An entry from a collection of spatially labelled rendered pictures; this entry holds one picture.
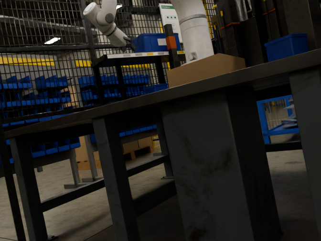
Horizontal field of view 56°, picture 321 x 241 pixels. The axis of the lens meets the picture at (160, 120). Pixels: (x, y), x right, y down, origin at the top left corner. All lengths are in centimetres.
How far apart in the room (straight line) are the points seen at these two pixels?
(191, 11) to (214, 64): 27
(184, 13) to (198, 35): 11
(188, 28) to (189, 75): 20
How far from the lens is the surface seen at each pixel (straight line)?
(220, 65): 115
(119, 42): 170
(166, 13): 247
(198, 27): 130
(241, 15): 156
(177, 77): 124
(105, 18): 156
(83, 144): 503
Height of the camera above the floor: 61
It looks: 1 degrees down
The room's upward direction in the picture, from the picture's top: 11 degrees counter-clockwise
